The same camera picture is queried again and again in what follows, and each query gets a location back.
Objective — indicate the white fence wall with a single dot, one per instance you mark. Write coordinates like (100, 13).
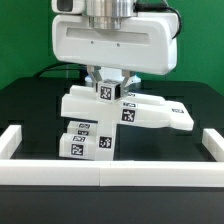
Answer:
(121, 173)
(214, 143)
(9, 141)

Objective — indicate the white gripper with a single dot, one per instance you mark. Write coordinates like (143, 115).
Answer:
(119, 34)

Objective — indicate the white front fence wall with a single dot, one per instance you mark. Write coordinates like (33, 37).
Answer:
(121, 173)

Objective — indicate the white left fence wall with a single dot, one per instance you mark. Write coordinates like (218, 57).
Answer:
(9, 141)

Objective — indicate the white chair seat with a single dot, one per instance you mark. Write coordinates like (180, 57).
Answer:
(106, 135)

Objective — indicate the white chair back frame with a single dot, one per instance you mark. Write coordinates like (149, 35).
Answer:
(135, 110)

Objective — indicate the white right fence wall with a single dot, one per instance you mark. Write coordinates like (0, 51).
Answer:
(214, 143)

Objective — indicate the small tagged cube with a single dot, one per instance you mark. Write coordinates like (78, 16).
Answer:
(108, 90)

